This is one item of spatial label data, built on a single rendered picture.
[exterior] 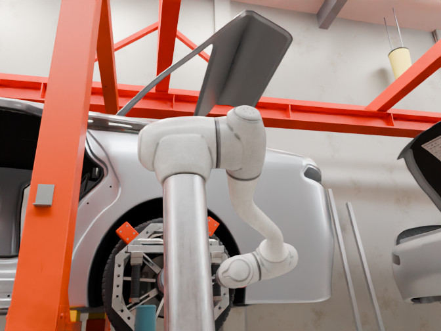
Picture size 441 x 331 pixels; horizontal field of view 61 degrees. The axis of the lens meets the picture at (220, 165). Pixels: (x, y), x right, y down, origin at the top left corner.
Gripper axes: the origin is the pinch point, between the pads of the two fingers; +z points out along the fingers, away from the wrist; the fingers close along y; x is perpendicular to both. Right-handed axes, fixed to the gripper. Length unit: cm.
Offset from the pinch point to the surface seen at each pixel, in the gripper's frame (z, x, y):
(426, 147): 156, 151, 271
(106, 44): 76, 178, -65
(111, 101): 158, 178, -66
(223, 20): 377, 505, 101
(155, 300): 48, -6, -23
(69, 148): -15, 52, -63
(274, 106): 239, 238, 131
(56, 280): -15, -1, -62
